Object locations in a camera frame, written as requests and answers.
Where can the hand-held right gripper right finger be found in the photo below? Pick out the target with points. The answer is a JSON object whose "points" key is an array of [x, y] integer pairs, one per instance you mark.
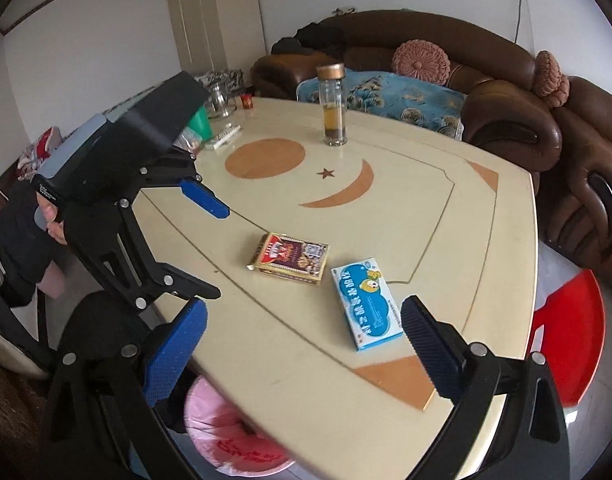
{"points": [[431, 345]]}

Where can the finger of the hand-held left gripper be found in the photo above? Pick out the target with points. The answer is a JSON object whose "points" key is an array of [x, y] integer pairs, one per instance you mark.
{"points": [[206, 200], [186, 285]]}

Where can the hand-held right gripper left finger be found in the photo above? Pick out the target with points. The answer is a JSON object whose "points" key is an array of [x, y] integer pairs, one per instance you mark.
{"points": [[176, 350]]}

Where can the blue white medicine box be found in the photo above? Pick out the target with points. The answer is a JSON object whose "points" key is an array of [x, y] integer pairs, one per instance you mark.
{"points": [[368, 305]]}

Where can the pink plastic trash bag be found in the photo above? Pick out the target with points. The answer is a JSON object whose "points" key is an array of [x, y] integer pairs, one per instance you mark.
{"points": [[221, 435]]}

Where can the person's left hand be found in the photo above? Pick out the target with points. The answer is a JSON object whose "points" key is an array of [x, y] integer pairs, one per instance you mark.
{"points": [[53, 217]]}

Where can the clear plastic bag of nuts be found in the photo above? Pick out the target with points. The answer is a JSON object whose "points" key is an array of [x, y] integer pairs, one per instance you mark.
{"points": [[188, 140]]}

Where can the white comb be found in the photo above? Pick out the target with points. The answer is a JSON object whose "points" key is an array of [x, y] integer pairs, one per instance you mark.
{"points": [[223, 136]]}

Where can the green plastic bottle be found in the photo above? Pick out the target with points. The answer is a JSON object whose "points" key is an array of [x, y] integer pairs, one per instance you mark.
{"points": [[202, 122]]}

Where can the red patterned bedding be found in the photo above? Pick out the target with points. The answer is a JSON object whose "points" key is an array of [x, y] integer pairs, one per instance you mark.
{"points": [[36, 152]]}

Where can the clear glass jar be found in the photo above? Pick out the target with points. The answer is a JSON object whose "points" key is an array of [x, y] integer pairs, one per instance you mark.
{"points": [[220, 102]]}

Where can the red gold card box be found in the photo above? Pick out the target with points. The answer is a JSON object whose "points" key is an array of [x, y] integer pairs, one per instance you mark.
{"points": [[291, 257]]}

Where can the small red container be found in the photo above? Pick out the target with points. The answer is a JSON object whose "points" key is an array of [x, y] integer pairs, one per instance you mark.
{"points": [[246, 101]]}

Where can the black white patterned cloth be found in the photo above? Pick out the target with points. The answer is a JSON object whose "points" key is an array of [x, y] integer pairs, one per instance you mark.
{"points": [[221, 79]]}

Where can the red plastic stool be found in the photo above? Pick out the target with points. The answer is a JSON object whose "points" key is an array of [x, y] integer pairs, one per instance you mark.
{"points": [[571, 335]]}

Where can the person's black clothing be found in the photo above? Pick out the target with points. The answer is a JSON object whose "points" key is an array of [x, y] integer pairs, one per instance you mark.
{"points": [[16, 245]]}

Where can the glass bottle with gold lid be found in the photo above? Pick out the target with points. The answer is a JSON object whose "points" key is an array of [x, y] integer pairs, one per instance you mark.
{"points": [[331, 110]]}

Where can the cream wardrobe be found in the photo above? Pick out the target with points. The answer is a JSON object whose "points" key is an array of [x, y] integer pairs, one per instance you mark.
{"points": [[211, 20]]}

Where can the dark clothes pile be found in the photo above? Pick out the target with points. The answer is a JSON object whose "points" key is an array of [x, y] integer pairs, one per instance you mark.
{"points": [[311, 37]]}

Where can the blue floral blanket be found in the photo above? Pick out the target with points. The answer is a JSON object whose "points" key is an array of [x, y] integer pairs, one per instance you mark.
{"points": [[411, 100]]}

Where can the round pink knitted cushion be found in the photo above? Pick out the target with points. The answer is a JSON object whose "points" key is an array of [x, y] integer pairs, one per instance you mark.
{"points": [[420, 62], [550, 77]]}

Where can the brown leather armchair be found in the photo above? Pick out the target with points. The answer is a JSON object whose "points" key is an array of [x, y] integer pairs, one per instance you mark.
{"points": [[596, 125]]}

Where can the brown leather sofa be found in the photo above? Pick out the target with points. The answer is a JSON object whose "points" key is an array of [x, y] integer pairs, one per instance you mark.
{"points": [[436, 30]]}

